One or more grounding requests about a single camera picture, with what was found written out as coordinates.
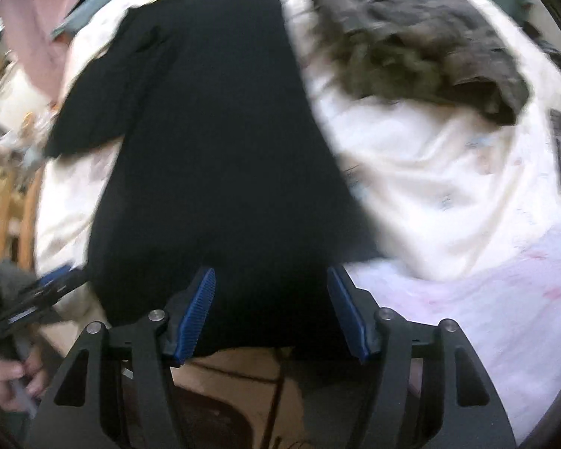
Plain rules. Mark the pink curtain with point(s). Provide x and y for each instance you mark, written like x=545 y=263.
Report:
x=42 y=32

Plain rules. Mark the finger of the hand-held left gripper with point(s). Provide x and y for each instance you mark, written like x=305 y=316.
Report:
x=23 y=318
x=58 y=280

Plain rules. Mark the pink floral bed sheet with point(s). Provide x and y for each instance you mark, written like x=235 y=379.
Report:
x=495 y=327

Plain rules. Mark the cream bear print duvet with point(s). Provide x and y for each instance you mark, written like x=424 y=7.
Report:
x=425 y=187

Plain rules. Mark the black pants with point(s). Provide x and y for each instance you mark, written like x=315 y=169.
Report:
x=215 y=149

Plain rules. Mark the camouflage pants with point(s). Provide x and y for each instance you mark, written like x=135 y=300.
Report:
x=416 y=42

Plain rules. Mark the dark clothes pile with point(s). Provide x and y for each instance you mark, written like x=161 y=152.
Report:
x=556 y=51

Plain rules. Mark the person's left hand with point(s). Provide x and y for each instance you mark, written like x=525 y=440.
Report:
x=4 y=379

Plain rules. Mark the yellow wooden rack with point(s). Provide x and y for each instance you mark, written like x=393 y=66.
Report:
x=14 y=215

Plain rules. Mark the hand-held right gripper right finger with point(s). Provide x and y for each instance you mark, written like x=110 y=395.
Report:
x=350 y=313

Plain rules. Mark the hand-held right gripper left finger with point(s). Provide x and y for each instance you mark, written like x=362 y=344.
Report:
x=196 y=313

